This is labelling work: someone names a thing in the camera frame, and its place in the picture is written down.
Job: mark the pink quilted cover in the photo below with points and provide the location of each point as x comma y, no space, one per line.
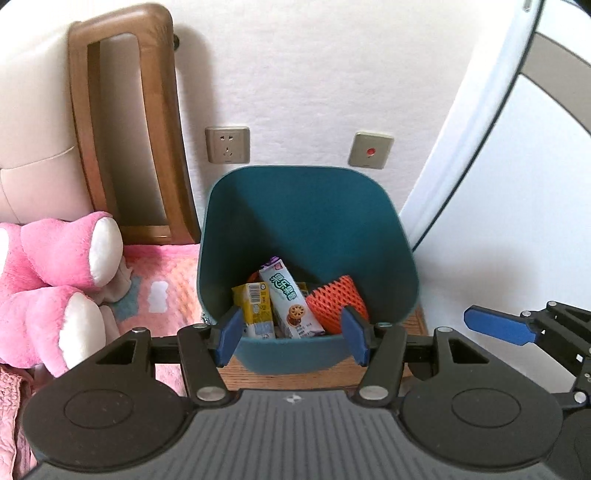
11,406

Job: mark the pink fleece blanket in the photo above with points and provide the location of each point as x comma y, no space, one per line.
171,267

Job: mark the orange foam net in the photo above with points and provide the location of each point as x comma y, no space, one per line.
254,278
334,297

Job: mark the beige wall socket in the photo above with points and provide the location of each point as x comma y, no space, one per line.
227,144

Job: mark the teal plastic trash bin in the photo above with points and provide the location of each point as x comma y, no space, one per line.
300,221

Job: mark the beige red button switch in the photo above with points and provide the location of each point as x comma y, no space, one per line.
371,150

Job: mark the pink plush toy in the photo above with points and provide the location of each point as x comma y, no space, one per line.
55,258

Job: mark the cream padded headboard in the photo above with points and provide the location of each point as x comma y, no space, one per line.
37,115

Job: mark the white door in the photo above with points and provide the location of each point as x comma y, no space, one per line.
531,161

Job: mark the wooden nightstand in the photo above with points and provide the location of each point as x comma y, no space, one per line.
286,381

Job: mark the yellow drink carton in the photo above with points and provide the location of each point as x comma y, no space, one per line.
254,304

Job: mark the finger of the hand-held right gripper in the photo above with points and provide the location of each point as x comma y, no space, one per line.
498,324

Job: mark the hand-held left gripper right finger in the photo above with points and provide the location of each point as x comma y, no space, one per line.
354,334

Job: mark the white cookie box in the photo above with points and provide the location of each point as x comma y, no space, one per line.
288,300

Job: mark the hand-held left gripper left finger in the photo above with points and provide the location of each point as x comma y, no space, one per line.
229,334

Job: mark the wooden headboard frame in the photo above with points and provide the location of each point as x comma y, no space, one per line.
161,138

